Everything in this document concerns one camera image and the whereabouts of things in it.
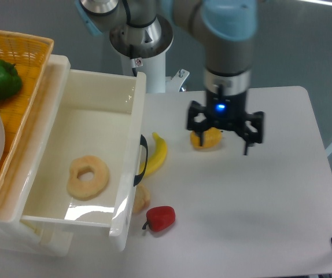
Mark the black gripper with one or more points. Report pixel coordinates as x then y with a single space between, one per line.
226 113

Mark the glazed ring donut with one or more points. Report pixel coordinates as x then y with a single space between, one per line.
88 176

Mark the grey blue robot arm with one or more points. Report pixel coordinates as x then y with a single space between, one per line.
225 29

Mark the open white upper drawer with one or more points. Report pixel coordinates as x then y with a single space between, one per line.
101 115

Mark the white drawer cabinet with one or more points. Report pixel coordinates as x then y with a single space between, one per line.
17 234

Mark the yellow toy bell pepper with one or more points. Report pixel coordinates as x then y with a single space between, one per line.
214 136

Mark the yellow toy banana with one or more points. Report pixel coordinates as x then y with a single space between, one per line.
158 157

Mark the red toy bell pepper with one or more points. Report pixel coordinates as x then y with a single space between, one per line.
159 218

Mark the orange woven basket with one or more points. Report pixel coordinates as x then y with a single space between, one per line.
23 59

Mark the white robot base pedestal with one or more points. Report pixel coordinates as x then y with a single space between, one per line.
144 50

